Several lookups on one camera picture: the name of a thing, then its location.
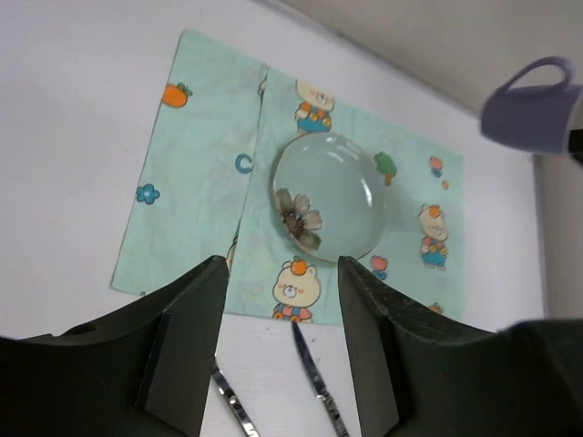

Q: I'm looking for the purple mug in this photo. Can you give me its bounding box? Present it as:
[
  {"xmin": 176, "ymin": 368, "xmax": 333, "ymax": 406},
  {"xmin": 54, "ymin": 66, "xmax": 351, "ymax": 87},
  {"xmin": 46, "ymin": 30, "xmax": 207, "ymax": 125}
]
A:
[{"xmin": 480, "ymin": 56, "xmax": 582, "ymax": 156}]

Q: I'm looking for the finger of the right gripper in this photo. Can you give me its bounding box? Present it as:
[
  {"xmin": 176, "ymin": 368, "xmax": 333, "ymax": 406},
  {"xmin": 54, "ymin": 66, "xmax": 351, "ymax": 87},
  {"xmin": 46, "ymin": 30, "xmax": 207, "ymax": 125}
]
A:
[{"xmin": 568, "ymin": 128, "xmax": 583, "ymax": 167}]

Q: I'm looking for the silver knife dark handle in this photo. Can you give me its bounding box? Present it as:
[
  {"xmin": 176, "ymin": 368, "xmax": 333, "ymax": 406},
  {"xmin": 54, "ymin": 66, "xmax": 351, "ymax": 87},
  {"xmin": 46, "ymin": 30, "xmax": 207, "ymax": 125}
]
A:
[{"xmin": 291, "ymin": 321, "xmax": 350, "ymax": 437}]

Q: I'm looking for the silver fork dark handle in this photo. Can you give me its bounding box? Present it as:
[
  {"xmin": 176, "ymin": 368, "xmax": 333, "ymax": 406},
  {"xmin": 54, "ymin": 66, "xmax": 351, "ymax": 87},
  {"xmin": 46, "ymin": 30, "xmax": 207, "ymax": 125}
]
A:
[{"xmin": 211, "ymin": 361, "xmax": 260, "ymax": 437}]

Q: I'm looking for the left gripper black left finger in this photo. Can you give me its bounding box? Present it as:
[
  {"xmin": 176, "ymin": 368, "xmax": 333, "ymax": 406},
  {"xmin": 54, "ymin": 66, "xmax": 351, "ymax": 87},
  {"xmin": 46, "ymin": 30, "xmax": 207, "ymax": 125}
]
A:
[{"xmin": 1, "ymin": 256, "xmax": 228, "ymax": 436}]

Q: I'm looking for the pale green glass plate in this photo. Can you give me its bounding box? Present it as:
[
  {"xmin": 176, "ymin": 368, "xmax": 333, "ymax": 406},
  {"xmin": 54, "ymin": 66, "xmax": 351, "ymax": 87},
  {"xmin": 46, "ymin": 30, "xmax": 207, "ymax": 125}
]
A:
[{"xmin": 271, "ymin": 133, "xmax": 387, "ymax": 263}]

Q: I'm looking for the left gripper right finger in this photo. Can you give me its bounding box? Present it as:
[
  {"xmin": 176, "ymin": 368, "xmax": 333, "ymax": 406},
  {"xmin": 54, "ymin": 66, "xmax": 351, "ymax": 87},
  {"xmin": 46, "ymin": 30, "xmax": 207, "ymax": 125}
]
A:
[{"xmin": 338, "ymin": 257, "xmax": 582, "ymax": 436}]

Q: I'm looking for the green cartoon print cloth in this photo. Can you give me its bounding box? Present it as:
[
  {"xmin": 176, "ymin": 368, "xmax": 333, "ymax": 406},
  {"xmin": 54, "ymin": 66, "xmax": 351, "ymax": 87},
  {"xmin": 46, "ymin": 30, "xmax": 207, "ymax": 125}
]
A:
[{"xmin": 112, "ymin": 31, "xmax": 465, "ymax": 325}]

